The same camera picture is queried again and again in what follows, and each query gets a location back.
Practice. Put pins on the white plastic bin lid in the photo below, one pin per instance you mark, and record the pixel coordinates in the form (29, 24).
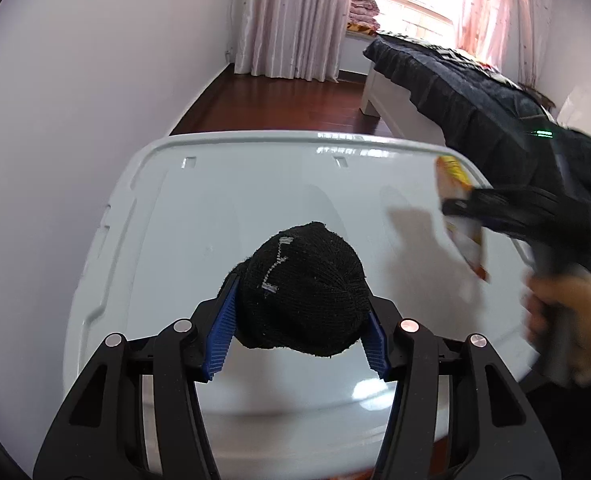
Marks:
(255, 200)

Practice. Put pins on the black sock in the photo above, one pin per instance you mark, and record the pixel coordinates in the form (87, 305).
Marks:
(300, 290)

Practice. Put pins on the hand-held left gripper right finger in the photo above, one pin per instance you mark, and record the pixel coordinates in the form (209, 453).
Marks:
(378, 350)

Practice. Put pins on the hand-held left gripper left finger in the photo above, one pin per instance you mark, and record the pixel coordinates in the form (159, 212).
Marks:
(220, 340)

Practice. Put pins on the stack of pink quilts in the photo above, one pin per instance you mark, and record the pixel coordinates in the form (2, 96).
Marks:
(364, 12)

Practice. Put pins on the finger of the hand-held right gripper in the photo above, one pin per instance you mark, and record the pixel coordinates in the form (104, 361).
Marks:
(480, 205)

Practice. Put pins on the pale dotted curtain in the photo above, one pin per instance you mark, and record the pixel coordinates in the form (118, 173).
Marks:
(290, 15)

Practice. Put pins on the white bed frame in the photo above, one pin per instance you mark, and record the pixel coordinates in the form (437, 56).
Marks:
(390, 100)

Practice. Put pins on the orange snack packet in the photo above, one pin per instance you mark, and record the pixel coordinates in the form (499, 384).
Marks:
(470, 245)

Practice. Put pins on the pink curtain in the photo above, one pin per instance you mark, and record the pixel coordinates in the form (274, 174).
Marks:
(495, 10)

